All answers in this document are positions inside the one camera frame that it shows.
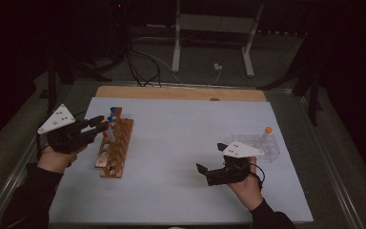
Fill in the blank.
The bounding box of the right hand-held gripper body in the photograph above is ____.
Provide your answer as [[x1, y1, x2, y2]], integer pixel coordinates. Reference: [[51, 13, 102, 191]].
[[206, 140, 265, 187]]

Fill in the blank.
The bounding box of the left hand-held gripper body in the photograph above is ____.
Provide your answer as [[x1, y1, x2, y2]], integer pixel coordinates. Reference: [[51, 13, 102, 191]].
[[37, 103, 93, 155]]

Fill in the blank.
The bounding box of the orange-capped test tube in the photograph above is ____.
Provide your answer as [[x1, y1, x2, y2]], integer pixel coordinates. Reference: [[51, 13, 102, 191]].
[[260, 126, 274, 144], [101, 118, 116, 143]]

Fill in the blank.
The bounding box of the wooden test tube rack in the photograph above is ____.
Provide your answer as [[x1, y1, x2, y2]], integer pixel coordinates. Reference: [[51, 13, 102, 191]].
[[93, 106, 134, 179]]

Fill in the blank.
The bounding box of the clear plastic test tube rack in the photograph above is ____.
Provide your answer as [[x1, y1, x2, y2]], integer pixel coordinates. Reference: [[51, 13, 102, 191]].
[[232, 133, 281, 164]]

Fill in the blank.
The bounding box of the person's right hand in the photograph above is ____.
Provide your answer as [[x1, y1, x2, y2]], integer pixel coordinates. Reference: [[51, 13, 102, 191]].
[[227, 156, 265, 213]]

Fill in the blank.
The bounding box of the person's left hand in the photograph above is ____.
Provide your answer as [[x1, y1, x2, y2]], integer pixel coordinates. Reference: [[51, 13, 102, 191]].
[[37, 146, 79, 175]]

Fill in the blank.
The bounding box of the white table mat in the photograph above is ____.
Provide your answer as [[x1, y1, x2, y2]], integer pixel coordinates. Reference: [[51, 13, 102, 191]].
[[49, 96, 315, 223]]

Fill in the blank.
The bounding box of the black tripod stand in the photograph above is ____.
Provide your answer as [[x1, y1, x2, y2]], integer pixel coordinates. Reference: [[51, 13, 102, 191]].
[[256, 63, 323, 127], [46, 53, 112, 115]]

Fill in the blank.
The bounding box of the white metal stand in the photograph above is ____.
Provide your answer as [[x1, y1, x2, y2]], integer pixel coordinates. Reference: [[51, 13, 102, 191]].
[[171, 0, 265, 78]]

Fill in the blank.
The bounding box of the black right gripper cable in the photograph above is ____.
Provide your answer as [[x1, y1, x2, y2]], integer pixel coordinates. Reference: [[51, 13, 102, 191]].
[[249, 161, 266, 192]]

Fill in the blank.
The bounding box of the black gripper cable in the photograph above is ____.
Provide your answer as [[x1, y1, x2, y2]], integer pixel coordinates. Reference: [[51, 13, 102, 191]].
[[249, 161, 266, 192], [36, 132, 51, 160]]

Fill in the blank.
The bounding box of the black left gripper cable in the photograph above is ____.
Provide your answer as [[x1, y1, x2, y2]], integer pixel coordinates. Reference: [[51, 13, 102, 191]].
[[36, 132, 51, 160]]

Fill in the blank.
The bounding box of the black floor cable bundle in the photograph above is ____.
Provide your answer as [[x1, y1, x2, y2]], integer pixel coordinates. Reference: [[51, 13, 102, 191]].
[[125, 41, 162, 88]]

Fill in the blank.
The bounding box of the metal floor rail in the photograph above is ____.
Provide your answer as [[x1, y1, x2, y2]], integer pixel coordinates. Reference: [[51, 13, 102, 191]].
[[295, 94, 366, 229], [0, 127, 51, 229]]

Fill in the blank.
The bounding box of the white floor cable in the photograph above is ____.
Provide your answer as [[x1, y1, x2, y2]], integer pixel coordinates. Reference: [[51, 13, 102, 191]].
[[130, 36, 223, 87]]

